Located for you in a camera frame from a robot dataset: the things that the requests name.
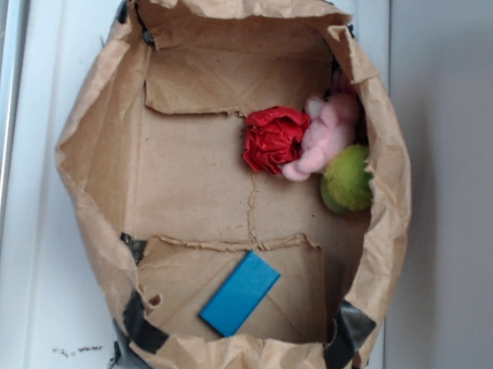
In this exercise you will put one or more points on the pink plush toy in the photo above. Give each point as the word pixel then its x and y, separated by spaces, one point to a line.
pixel 332 128

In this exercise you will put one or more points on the brown paper bag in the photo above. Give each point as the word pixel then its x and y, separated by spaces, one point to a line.
pixel 152 157

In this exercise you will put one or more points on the green fuzzy ball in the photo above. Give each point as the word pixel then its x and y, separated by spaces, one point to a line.
pixel 344 186

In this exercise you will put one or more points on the blue rectangular block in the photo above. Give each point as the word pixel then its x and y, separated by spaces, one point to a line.
pixel 239 295

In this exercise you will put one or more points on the crumpled red paper ball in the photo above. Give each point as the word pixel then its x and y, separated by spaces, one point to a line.
pixel 273 138

